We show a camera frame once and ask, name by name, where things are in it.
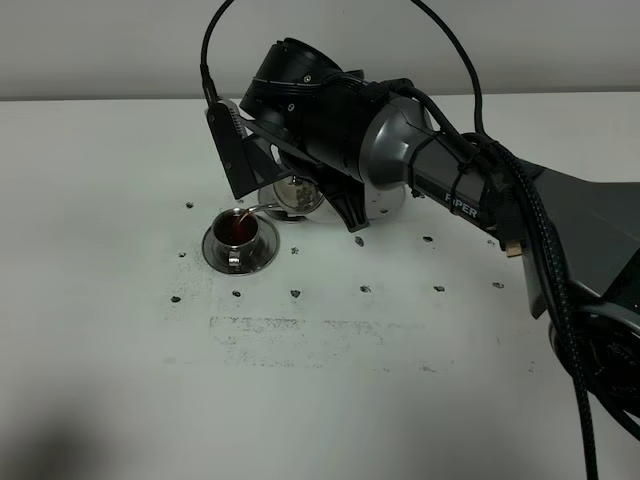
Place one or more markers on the far stainless steel saucer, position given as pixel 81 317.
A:
pixel 285 215

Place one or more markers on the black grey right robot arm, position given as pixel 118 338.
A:
pixel 579 240

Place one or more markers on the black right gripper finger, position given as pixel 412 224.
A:
pixel 347 196

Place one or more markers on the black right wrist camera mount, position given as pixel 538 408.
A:
pixel 250 150

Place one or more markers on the near stainless steel saucer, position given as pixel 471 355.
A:
pixel 265 253

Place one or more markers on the stainless steel teapot saucer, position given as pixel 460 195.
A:
pixel 380 205

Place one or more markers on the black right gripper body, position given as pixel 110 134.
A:
pixel 302 96

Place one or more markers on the near stainless steel teacup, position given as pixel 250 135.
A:
pixel 236 237

